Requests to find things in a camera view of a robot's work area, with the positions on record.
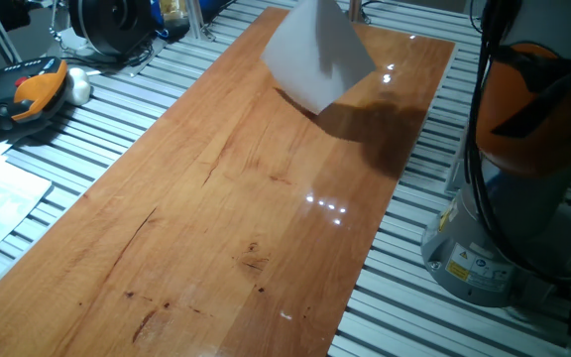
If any white paper sheet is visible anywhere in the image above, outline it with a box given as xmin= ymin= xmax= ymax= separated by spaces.
xmin=260 ymin=0 xmax=377 ymax=116

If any wooden board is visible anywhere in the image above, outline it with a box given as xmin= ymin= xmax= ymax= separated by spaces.
xmin=0 ymin=6 xmax=456 ymax=357

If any blue container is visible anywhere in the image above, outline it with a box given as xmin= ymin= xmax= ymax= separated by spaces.
xmin=199 ymin=0 xmax=231 ymax=22

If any jar with yellow content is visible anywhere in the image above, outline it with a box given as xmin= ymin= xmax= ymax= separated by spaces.
xmin=159 ymin=0 xmax=191 ymax=42

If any blue object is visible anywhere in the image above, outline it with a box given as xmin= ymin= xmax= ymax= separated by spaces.
xmin=149 ymin=0 xmax=166 ymax=40

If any white rounded object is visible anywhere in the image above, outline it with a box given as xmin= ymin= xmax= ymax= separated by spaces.
xmin=64 ymin=67 xmax=92 ymax=107

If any black round device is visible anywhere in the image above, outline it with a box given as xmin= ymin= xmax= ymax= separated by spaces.
xmin=68 ymin=0 xmax=159 ymax=57

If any black and orange teach pendant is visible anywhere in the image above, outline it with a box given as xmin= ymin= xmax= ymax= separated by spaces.
xmin=0 ymin=56 xmax=70 ymax=133

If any thin metal rod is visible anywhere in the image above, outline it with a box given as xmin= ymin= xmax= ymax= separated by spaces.
xmin=49 ymin=0 xmax=64 ymax=44

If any printed paper document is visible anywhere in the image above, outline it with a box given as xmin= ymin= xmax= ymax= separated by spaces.
xmin=0 ymin=143 xmax=53 ymax=273

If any grey flat base plate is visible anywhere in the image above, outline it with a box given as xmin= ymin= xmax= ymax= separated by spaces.
xmin=47 ymin=27 xmax=169 ymax=78

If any metal post with base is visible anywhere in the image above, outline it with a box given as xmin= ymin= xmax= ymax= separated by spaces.
xmin=342 ymin=0 xmax=372 ymax=25

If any aluminium profile post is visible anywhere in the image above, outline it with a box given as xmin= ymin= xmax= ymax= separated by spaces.
xmin=184 ymin=0 xmax=216 ymax=42

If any black strap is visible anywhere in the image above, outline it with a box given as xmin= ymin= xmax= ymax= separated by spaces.
xmin=491 ymin=44 xmax=571 ymax=139

